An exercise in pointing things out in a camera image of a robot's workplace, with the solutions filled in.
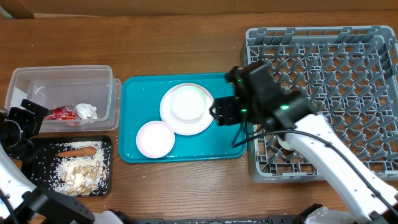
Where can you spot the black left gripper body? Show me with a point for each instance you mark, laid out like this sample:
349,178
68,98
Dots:
15,132

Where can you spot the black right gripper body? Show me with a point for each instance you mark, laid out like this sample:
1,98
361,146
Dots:
234,112

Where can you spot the red snack wrapper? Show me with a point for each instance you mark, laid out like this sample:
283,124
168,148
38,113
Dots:
63,113

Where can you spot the small white plate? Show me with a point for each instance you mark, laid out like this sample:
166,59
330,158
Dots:
188,102

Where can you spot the large white plate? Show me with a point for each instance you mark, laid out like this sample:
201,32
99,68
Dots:
184,127

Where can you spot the white cup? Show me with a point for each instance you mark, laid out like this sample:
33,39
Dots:
285,144

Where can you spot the aluminium foil ball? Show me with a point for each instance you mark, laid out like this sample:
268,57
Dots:
86,111

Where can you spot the orange carrot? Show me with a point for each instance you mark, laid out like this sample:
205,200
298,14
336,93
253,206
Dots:
81,152

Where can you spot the rice and food scraps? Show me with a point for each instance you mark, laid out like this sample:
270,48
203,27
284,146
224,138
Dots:
81,171

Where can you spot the pink bowl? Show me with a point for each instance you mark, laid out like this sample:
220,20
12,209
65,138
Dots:
155,139

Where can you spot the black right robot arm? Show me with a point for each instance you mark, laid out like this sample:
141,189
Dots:
258,99

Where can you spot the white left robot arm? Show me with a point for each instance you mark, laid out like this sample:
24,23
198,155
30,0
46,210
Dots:
21,200

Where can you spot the clear plastic bin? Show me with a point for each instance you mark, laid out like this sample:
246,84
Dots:
56,86

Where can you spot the black tray bin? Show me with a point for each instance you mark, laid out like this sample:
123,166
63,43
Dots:
43,165

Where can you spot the teal plastic tray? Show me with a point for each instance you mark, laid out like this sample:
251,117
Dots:
140,104

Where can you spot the grey dish rack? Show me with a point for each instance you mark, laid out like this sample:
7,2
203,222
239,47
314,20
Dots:
348,73

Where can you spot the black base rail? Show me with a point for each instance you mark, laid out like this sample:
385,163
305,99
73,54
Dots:
242,220

